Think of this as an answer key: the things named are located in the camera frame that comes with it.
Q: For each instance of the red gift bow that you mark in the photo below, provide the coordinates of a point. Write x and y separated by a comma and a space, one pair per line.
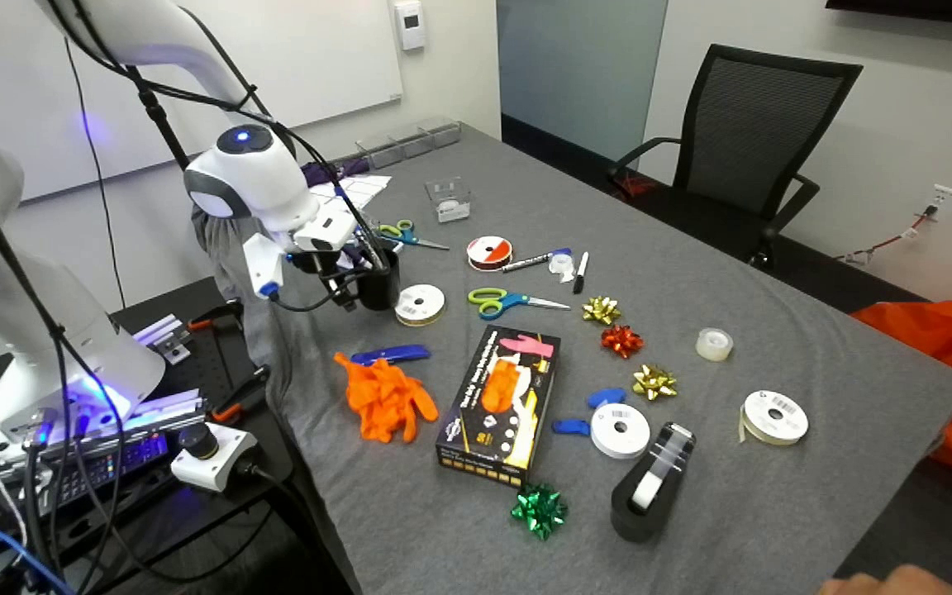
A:
623, 343

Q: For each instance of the black wall television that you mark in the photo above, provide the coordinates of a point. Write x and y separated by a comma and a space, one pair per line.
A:
917, 9

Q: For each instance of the small clear plastic box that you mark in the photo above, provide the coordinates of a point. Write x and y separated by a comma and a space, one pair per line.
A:
452, 202

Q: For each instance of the black glove box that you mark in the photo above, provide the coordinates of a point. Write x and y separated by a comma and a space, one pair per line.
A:
496, 414

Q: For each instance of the orange gloves pile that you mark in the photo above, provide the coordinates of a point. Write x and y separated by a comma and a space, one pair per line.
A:
386, 399

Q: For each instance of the green gift bow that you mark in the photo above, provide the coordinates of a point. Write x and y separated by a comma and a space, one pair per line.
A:
540, 513

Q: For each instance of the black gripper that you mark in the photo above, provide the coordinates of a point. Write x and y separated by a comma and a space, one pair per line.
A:
331, 263

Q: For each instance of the bystander bare hand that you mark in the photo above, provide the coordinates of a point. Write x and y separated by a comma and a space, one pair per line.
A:
893, 584

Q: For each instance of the spool with orange ribbon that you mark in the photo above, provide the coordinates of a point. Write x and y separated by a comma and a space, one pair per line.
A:
492, 252

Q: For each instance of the white power strip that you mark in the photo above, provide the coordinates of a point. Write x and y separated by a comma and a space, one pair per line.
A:
218, 456

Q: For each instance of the purple cloth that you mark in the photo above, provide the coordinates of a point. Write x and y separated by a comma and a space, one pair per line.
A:
331, 173

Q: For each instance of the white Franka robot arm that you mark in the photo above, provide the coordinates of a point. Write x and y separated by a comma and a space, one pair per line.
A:
251, 175

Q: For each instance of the black robot cart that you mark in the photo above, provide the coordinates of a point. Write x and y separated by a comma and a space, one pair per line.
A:
247, 530

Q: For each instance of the blue utility knife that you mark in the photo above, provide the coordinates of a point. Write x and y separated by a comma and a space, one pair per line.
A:
394, 356

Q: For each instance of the robot controller with blue light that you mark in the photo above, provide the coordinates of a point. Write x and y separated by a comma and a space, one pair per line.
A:
102, 432

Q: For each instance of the wall whiteboard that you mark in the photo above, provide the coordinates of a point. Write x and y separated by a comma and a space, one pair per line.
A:
311, 53

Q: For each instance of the clear tape roll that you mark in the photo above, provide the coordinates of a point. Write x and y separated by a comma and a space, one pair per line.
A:
716, 345

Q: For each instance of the blue plastic piece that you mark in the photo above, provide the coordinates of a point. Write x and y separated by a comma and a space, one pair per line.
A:
570, 426
605, 399

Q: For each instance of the clear plastic organizer tray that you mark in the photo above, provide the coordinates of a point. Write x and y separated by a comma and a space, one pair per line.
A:
414, 143

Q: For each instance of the gold gift bow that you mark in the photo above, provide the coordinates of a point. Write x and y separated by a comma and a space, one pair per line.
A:
652, 384
602, 312

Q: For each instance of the black tape dispenser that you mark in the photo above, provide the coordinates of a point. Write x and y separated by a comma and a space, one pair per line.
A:
652, 485

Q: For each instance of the black mesh office chair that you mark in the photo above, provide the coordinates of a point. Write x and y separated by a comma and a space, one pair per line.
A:
760, 132

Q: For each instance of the black marker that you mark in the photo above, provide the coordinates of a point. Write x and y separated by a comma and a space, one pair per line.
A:
582, 272

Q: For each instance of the white label sheets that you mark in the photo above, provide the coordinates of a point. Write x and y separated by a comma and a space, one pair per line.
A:
361, 191

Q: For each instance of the silver pen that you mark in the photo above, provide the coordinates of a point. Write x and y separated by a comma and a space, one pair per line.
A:
526, 263

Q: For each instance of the white wall thermostat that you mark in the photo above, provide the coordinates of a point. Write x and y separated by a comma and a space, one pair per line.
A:
411, 20

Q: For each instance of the orange plastic bag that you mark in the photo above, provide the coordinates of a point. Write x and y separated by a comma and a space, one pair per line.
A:
949, 376

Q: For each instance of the white spool with gold ribbon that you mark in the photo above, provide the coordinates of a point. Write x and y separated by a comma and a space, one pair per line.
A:
775, 416

